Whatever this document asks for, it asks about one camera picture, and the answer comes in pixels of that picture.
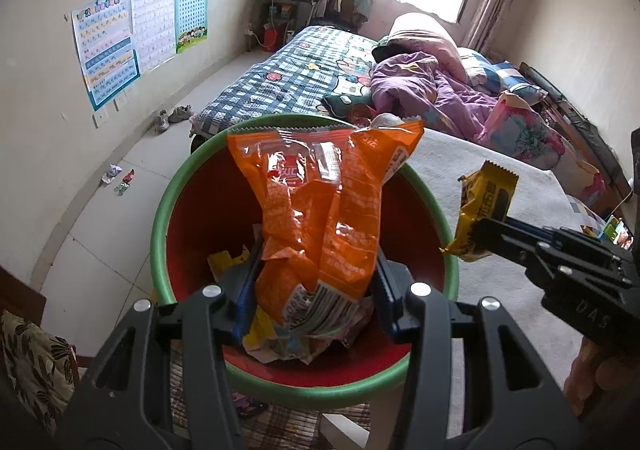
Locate pink floral bag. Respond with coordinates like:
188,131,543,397
482,93,606,208

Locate white chart wall poster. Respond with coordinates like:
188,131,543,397
130,0,177,76

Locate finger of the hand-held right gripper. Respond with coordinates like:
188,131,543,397
475,216,557,245
479,236,540,277

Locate blue chart wall poster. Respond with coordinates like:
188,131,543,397
71,0,141,112

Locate green grid wall poster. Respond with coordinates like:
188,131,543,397
174,0,210,55

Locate person's right hand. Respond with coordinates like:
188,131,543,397
564,334,640,418

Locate floral chair cushion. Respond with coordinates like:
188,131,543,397
0,310,78,436

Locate green cushion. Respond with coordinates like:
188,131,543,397
320,90,376,121

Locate blue plaid bed blanket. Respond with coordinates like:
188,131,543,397
190,25,381,141

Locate blue plaid pillow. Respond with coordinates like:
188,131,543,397
495,61,548,106
457,48,506,91

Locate orange snack wrapper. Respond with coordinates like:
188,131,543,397
226,117,426,331

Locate dark wooden headboard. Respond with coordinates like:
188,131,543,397
517,61,633,201

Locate yellow and black wrapper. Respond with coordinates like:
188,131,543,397
440,159,520,263

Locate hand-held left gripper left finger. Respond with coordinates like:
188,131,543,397
60,240,266,450

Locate purple quilt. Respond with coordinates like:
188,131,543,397
370,50,501,141

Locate red basin with green rim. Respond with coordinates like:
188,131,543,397
150,114,460,411

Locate brown wooden door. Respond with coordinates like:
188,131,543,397
0,265,48,316

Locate hanging dark clothes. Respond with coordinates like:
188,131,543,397
327,0,373,28

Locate pink rolled quilt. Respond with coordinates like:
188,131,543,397
380,12,476,86

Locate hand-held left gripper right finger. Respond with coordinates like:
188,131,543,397
372,250,583,450

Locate woven plaid rug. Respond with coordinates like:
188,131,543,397
170,345,373,450

